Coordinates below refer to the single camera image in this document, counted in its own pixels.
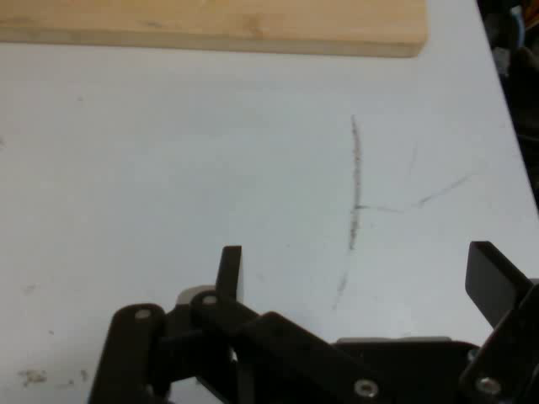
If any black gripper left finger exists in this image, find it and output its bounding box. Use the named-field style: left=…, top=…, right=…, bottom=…
left=86, top=245, right=392, bottom=404

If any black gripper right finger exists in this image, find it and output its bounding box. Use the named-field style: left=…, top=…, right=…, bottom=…
left=458, top=241, right=539, bottom=404

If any light wooden cutting board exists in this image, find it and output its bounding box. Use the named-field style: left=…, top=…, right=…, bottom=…
left=0, top=0, right=429, bottom=59

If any dark equipment with blue cable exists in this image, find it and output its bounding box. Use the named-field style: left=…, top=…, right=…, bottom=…
left=478, top=0, right=539, bottom=191

